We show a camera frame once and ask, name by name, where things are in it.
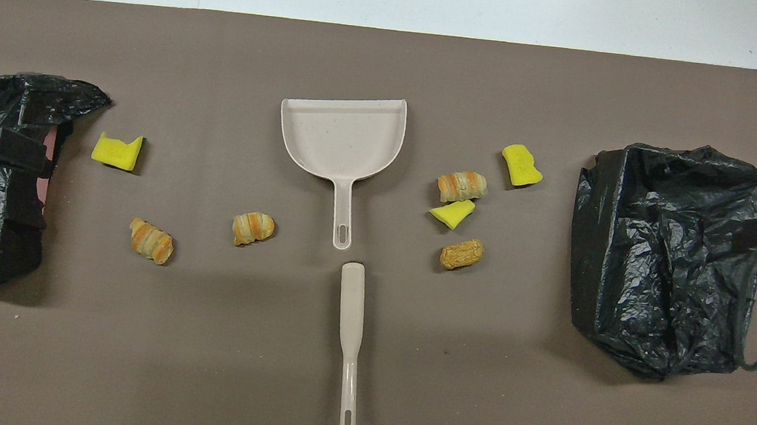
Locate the brown table mat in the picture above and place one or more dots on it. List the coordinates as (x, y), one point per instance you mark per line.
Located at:
(197, 362)

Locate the yellow rounded sponge piece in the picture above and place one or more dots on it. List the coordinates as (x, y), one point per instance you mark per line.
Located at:
(522, 167)

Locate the toy croissant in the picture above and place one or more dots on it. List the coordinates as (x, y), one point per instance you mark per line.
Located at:
(152, 242)
(462, 186)
(253, 228)

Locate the beige hand brush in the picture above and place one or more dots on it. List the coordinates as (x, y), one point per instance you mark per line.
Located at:
(352, 300)

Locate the yellow notched sponge piece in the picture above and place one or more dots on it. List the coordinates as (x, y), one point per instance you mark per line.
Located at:
(115, 152)

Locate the yellow wedge sponge piece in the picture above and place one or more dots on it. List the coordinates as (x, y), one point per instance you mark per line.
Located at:
(451, 214)

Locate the brown toy bread roll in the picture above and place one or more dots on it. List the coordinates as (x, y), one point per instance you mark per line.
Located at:
(462, 254)

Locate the beige plastic dustpan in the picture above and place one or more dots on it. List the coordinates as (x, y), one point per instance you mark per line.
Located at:
(341, 136)

